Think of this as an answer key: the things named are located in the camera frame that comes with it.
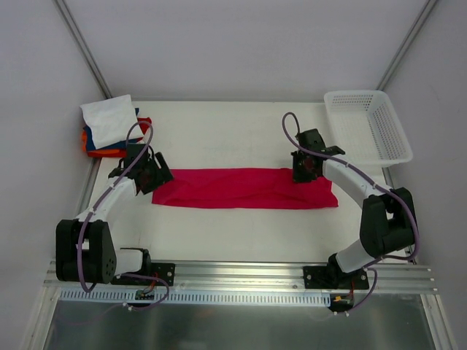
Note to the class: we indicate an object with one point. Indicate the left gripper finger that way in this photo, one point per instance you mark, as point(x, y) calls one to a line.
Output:
point(151, 185)
point(164, 171)

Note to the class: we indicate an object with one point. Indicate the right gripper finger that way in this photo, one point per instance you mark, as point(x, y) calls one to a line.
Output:
point(296, 162)
point(304, 178)

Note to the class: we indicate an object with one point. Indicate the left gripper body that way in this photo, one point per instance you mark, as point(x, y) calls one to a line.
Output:
point(157, 175)

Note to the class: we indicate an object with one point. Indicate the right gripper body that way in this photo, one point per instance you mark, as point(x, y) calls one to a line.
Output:
point(300, 169)

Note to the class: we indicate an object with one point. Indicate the pink red t shirt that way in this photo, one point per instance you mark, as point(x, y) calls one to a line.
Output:
point(244, 188)

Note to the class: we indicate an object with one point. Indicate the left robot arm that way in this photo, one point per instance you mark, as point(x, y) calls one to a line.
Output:
point(85, 250)

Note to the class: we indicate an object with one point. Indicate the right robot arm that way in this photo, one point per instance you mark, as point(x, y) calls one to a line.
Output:
point(387, 221)

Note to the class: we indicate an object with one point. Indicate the orange red folded t shirt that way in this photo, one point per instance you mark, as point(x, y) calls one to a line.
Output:
point(144, 125)

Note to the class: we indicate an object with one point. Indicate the blue folded t shirt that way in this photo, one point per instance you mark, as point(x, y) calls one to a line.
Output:
point(89, 146)

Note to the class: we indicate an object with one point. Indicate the white folded t shirt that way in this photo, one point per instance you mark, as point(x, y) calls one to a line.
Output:
point(110, 120)

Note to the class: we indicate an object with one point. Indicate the white plastic basket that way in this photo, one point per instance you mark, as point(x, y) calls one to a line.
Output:
point(365, 125)

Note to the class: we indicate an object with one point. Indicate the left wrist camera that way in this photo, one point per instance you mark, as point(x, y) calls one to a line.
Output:
point(141, 152)

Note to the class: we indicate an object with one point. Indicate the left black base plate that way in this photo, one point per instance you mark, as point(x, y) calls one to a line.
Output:
point(162, 270)

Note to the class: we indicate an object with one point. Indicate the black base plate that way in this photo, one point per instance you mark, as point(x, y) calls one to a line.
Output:
point(162, 270)
point(327, 277)

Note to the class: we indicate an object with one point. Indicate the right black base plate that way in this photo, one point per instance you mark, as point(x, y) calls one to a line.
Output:
point(327, 277)

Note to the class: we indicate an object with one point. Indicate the white slotted cable duct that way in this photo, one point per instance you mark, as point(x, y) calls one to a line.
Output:
point(200, 297)

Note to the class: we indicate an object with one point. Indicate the aluminium mounting rail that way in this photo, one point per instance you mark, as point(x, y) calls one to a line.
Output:
point(389, 278)

